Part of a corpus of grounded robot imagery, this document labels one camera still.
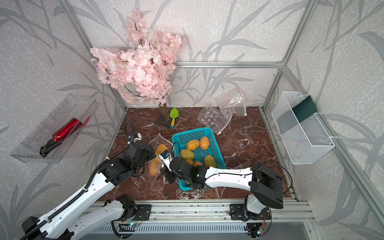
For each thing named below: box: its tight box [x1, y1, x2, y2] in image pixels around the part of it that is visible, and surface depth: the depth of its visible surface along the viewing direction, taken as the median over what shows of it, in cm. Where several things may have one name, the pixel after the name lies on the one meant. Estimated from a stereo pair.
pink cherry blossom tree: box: [90, 9, 189, 122], surface depth 72 cm
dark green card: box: [292, 95, 318, 123], surface depth 71 cm
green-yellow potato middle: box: [180, 149, 195, 160], surface depth 92 cm
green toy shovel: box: [169, 107, 179, 129], surface depth 118 cm
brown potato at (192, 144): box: [186, 139, 200, 151], surface depth 96 cm
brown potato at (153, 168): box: [149, 158, 161, 177], surface depth 86 cm
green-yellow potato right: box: [204, 154, 217, 168], surface depth 88 cm
